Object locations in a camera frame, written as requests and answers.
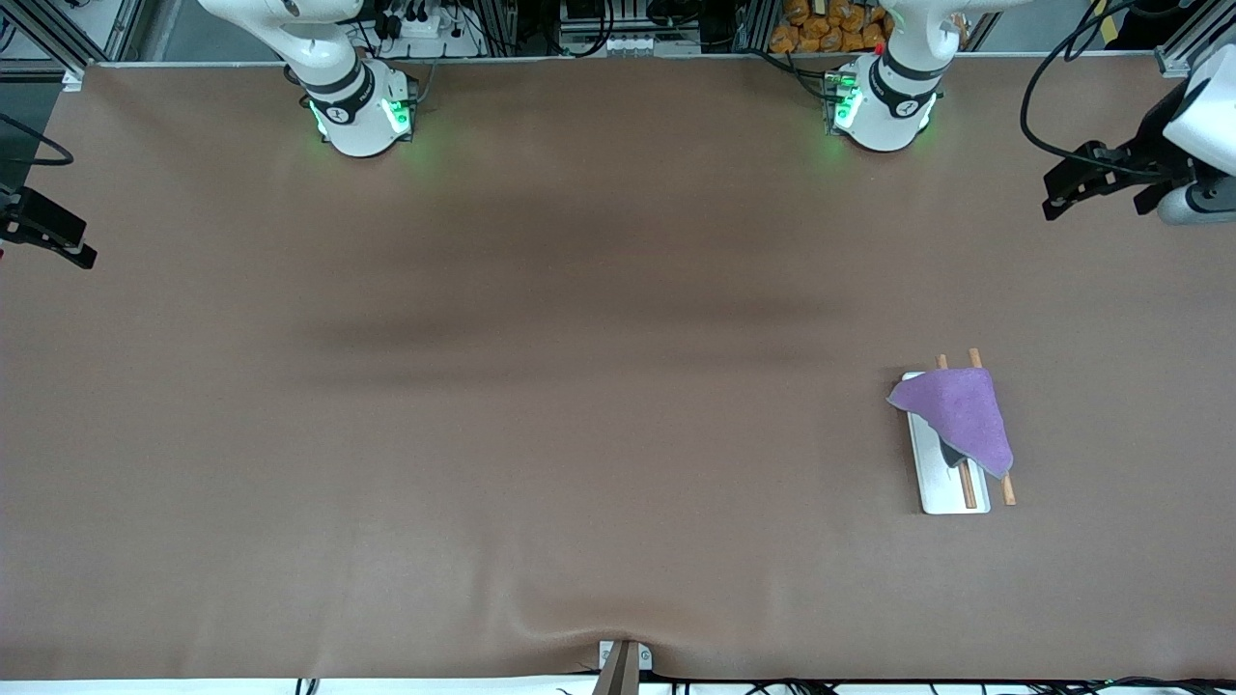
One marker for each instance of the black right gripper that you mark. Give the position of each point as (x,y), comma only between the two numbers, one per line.
(21,210)

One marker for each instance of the orange snack bag pile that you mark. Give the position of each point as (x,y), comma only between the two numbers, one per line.
(821,29)

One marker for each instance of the purple towel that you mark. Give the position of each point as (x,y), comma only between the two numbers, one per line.
(961,410)

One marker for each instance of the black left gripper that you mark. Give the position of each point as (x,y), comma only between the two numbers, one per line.
(1147,138)

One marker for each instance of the white terminal block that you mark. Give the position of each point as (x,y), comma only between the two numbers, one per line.
(647,45)

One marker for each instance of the white rectangular tray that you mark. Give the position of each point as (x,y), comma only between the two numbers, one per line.
(941,487)

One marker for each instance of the black control equipment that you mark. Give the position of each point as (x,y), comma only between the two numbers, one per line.
(676,12)

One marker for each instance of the white power strip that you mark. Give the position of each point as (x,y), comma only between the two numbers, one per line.
(425,27)

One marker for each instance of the aluminium frame profile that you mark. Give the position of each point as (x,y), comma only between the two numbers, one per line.
(1193,43)
(97,39)

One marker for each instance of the camera mount post bracket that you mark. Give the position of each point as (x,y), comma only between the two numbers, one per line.
(621,676)

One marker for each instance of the brown table mat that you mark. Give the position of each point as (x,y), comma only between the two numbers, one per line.
(618,290)

